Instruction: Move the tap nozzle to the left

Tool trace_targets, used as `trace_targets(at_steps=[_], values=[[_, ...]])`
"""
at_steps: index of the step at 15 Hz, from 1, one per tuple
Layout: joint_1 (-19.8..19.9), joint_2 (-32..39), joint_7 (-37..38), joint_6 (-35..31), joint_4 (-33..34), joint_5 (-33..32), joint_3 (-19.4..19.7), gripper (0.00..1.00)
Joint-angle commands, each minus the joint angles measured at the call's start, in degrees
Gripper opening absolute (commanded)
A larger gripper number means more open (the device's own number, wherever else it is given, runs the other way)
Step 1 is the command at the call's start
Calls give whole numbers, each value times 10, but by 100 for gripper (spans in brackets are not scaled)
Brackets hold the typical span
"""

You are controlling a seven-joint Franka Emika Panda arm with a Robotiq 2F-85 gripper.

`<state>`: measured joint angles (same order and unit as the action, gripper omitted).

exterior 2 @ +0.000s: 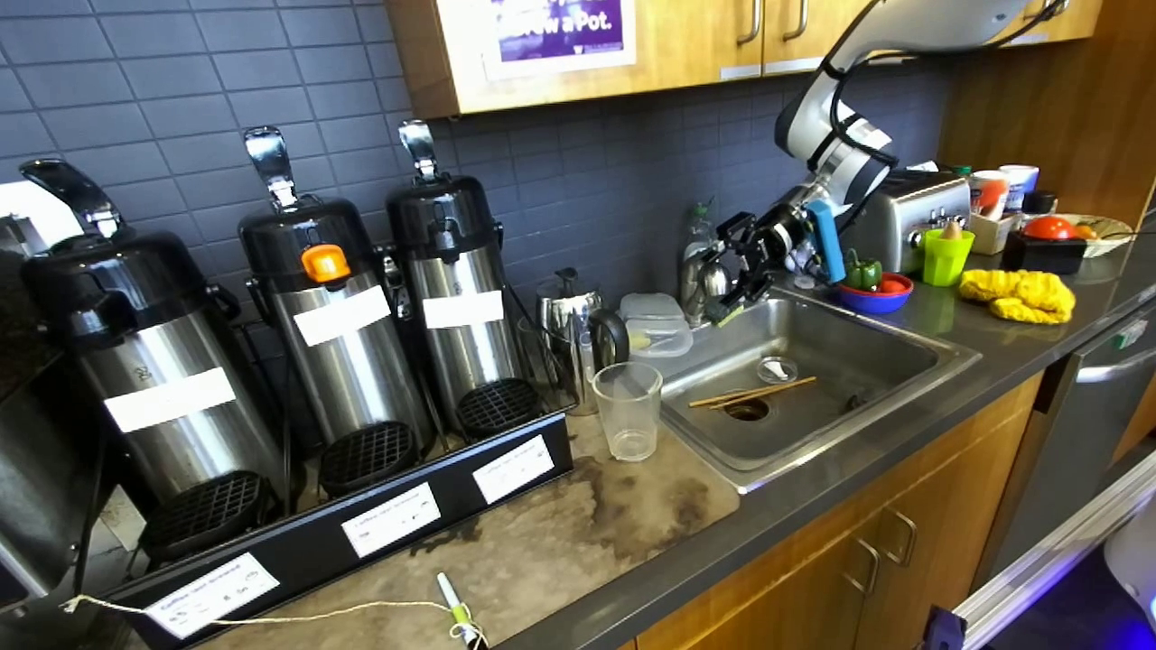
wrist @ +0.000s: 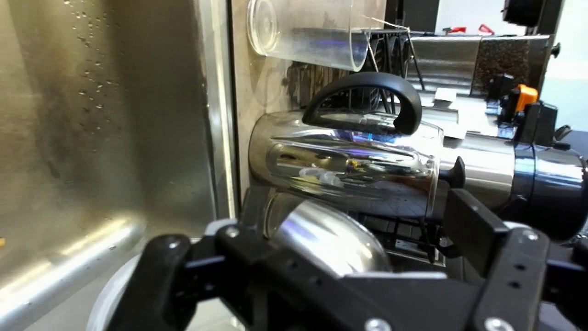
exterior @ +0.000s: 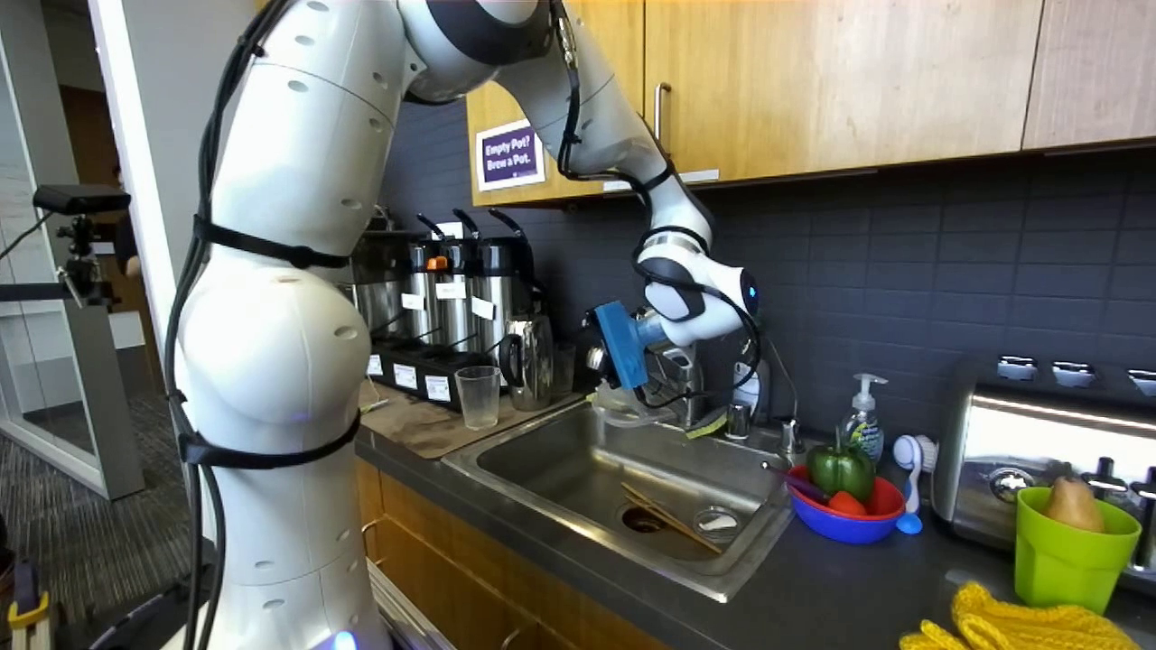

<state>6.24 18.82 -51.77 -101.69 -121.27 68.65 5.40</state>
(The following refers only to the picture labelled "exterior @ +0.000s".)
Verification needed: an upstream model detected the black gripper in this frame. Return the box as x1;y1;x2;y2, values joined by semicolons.
645;337;721;425

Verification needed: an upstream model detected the chrome sink tap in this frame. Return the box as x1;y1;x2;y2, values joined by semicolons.
573;340;707;435

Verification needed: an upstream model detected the green sponge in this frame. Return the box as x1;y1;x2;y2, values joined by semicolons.
682;405;738;446

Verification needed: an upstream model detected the clear plastic food container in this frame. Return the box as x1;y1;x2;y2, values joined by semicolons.
589;378;661;425

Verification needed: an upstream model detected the wooden chopstick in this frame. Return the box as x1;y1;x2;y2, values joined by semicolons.
622;477;729;554

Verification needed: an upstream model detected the stainless steel sink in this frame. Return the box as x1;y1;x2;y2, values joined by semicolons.
442;395;797;606

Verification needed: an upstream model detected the green bell pepper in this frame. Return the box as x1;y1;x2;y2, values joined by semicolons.
804;440;880;502

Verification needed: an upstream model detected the clear hand soap pump bottle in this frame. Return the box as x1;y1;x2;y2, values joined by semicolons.
838;370;891;466

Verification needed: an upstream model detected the small red toy vegetable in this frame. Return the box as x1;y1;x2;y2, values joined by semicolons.
828;486;873;519

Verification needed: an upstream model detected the steel black airpot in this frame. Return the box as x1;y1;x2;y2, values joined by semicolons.
355;227;418;354
463;215;533;365

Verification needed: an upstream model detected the clear plastic cup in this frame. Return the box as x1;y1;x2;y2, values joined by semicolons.
450;360;502;435

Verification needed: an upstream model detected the blue bowl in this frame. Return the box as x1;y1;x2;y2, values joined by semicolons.
786;466;909;551

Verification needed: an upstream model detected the white blue dish brush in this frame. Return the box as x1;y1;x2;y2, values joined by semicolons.
891;429;943;540

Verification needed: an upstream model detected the steel airpot with orange tab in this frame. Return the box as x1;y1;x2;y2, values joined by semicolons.
407;220;472;354

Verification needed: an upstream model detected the black airpot rack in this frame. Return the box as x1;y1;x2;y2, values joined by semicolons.
362;340;508;411

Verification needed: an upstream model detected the purple white sign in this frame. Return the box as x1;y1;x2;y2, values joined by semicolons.
472;120;549;195

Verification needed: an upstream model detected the silver toaster oven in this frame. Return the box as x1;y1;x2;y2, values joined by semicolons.
931;378;1156;591

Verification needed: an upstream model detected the wide wooden cabinet door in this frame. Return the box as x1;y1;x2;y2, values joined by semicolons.
642;0;1049;188

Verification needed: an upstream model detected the wooden cabinet door with sign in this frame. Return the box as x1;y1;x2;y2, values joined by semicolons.
463;0;651;210

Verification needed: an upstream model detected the tan pear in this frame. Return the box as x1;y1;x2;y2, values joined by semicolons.
1045;473;1110;535

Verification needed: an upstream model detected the yellow cloth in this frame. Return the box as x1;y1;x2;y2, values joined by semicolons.
898;578;1141;650

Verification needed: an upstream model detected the pale cabinet door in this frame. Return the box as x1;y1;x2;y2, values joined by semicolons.
1023;0;1156;153

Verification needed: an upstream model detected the yellow black clamp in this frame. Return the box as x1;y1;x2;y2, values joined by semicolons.
0;560;56;650

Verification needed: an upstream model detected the steel pitcher with black handle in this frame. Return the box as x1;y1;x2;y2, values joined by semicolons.
498;303;560;402

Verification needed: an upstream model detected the metal upper cabinet handle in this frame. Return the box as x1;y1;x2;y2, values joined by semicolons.
651;79;676;157

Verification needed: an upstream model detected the black camera on stand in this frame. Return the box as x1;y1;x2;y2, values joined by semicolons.
0;180;147;502

